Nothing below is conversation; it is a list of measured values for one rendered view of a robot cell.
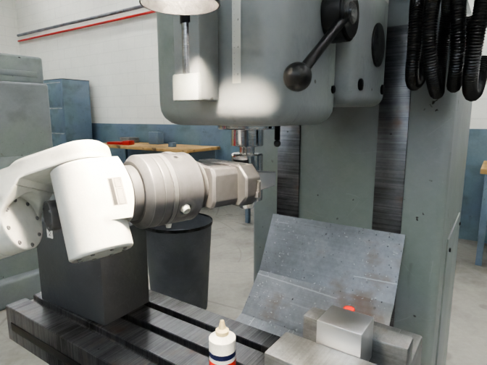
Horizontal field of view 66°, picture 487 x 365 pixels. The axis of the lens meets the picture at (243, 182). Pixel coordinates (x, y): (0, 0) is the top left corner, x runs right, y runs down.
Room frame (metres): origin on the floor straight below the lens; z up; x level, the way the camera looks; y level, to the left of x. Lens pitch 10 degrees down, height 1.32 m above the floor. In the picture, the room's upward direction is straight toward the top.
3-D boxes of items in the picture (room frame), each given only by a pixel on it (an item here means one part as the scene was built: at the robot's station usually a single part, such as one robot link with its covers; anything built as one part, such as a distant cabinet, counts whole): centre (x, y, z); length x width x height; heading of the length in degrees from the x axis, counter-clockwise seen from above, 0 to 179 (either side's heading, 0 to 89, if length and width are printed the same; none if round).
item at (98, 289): (0.79, 0.33, 1.02); 0.22 x 0.12 x 0.20; 58
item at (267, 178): (0.53, -0.03, 1.23); 0.06 x 0.02 x 0.03; 132
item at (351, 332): (0.47, -0.14, 1.03); 0.06 x 0.05 x 0.06; 55
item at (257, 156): (0.55, -0.01, 1.26); 0.05 x 0.05 x 0.01
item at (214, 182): (0.49, 0.06, 1.23); 0.13 x 0.12 x 0.10; 42
